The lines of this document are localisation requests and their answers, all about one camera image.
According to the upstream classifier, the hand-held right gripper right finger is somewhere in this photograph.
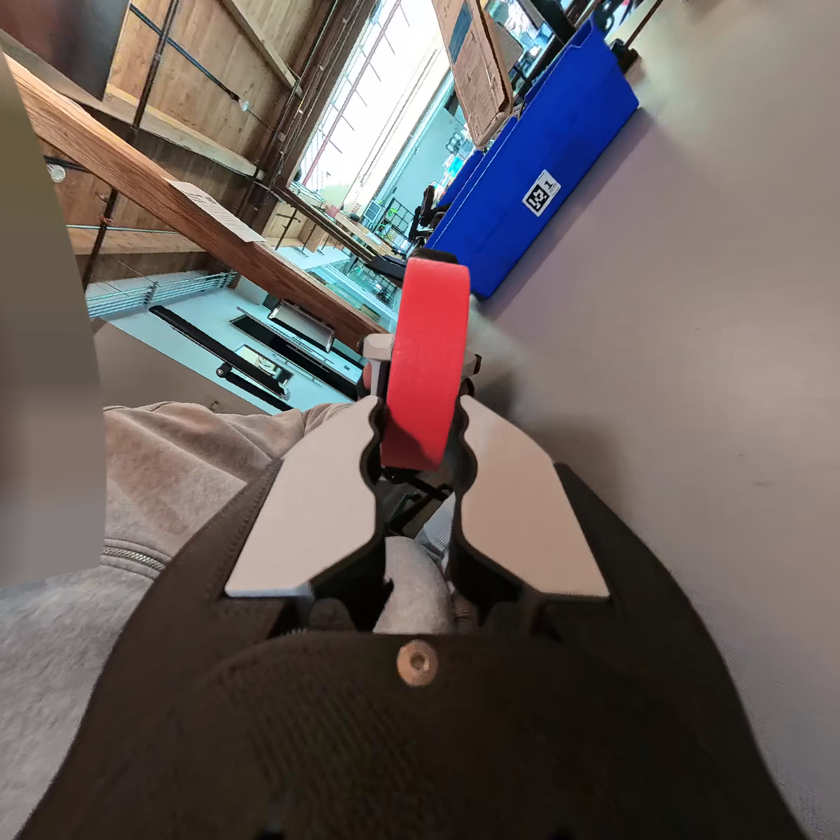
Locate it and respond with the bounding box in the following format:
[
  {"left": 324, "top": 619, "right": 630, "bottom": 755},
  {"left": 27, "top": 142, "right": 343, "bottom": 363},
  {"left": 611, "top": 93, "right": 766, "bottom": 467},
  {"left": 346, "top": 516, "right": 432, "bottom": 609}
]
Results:
[{"left": 449, "top": 394, "right": 613, "bottom": 599}]

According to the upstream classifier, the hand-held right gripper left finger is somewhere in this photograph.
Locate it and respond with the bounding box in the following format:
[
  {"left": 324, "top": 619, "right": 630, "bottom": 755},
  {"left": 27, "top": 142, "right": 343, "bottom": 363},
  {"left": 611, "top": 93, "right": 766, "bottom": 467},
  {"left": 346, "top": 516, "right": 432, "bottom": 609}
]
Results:
[{"left": 225, "top": 394, "right": 388, "bottom": 599}]

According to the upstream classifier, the red tape roll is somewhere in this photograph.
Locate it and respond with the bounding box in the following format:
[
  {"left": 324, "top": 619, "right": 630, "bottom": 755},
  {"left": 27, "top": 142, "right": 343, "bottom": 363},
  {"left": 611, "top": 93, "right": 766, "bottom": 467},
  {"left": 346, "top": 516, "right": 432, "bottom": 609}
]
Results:
[{"left": 379, "top": 257, "right": 472, "bottom": 472}]

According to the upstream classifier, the black office chair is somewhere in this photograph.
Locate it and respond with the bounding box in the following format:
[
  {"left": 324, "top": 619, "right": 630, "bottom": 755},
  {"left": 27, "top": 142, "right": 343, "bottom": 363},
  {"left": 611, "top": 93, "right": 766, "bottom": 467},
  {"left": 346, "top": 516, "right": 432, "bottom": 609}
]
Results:
[{"left": 406, "top": 185, "right": 450, "bottom": 249}]

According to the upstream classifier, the blue plastic bin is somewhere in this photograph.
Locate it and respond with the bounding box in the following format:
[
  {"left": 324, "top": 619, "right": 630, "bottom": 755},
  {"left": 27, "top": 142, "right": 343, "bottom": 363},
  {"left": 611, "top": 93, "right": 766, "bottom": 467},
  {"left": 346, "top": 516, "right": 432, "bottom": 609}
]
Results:
[
  {"left": 438, "top": 147, "right": 488, "bottom": 214},
  {"left": 425, "top": 16, "right": 641, "bottom": 301}
]

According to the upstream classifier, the person's grey zip hoodie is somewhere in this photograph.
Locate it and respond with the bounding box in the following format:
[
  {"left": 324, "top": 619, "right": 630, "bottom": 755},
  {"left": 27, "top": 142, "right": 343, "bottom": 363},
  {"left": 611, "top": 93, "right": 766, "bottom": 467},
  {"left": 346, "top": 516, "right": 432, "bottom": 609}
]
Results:
[{"left": 0, "top": 399, "right": 368, "bottom": 840}]

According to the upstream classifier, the large window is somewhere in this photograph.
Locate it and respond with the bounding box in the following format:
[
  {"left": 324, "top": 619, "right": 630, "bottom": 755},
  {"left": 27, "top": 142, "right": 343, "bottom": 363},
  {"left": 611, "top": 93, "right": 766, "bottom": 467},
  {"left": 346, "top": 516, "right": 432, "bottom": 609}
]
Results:
[{"left": 289, "top": 0, "right": 463, "bottom": 221}]

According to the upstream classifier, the brown cardboard box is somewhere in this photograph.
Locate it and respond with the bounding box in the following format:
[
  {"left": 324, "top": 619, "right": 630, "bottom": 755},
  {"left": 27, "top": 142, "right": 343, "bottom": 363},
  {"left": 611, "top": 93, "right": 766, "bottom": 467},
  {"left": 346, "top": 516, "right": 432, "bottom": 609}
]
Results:
[{"left": 430, "top": 0, "right": 517, "bottom": 151}]

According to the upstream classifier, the white paper label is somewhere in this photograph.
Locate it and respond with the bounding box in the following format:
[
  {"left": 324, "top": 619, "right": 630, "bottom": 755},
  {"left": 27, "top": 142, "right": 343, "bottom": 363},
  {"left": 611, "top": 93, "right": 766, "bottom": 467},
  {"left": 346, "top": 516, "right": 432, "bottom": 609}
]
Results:
[{"left": 164, "top": 178, "right": 270, "bottom": 245}]

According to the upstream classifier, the dark brown wooden beam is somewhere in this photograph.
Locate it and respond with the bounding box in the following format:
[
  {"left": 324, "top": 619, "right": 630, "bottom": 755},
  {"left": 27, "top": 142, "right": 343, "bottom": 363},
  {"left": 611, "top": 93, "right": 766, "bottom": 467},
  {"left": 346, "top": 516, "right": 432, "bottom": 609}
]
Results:
[{"left": 0, "top": 51, "right": 389, "bottom": 342}]

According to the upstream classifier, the black clamp stand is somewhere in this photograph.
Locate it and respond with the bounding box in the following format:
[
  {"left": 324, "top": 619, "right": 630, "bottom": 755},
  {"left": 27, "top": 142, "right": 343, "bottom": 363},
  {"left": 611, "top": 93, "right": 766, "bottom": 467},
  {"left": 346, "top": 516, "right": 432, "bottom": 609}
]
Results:
[{"left": 607, "top": 0, "right": 665, "bottom": 74}]

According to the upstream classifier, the black ceiling light rail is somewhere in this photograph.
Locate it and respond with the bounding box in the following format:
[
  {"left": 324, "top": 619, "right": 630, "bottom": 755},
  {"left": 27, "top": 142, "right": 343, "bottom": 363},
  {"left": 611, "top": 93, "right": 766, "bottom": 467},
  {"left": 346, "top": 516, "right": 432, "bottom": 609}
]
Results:
[{"left": 148, "top": 303, "right": 294, "bottom": 401}]

